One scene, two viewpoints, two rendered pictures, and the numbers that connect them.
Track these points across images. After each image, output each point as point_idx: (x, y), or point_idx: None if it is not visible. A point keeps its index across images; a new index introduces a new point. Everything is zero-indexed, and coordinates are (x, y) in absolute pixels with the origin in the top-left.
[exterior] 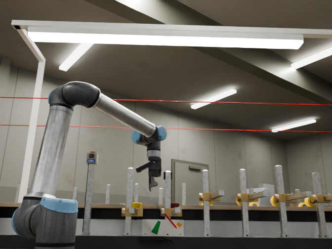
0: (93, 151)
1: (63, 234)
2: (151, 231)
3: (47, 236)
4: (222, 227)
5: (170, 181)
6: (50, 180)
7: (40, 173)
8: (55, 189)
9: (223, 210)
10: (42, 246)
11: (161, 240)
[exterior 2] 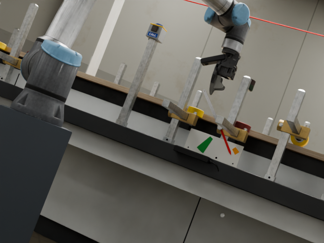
0: (159, 24)
1: (51, 83)
2: (197, 147)
3: (34, 79)
4: (307, 183)
5: (245, 90)
6: (67, 27)
7: (59, 16)
8: (72, 41)
9: (318, 160)
10: (28, 87)
11: (202, 160)
